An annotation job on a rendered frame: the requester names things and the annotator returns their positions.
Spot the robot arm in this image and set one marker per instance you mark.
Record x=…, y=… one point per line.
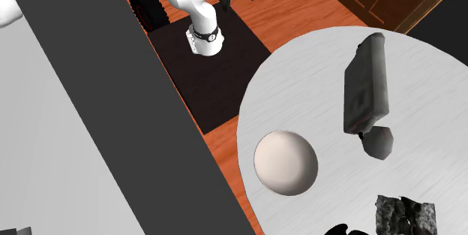
x=199, y=11

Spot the black tyre with red rim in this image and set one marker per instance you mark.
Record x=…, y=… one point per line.
x=149, y=10

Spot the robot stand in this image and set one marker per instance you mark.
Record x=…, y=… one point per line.
x=215, y=84

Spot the round white table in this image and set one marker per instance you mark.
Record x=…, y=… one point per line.
x=300, y=91

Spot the grey flat rectangular device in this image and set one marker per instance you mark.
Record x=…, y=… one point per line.
x=365, y=87

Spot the white bowl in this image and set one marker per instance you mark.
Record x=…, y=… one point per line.
x=286, y=163

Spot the white rounded object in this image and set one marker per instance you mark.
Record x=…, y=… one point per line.
x=8, y=5

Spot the black flat thing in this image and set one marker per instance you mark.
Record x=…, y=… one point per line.
x=338, y=230

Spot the dark grey crumpled lump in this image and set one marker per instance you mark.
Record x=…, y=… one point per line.
x=391, y=216

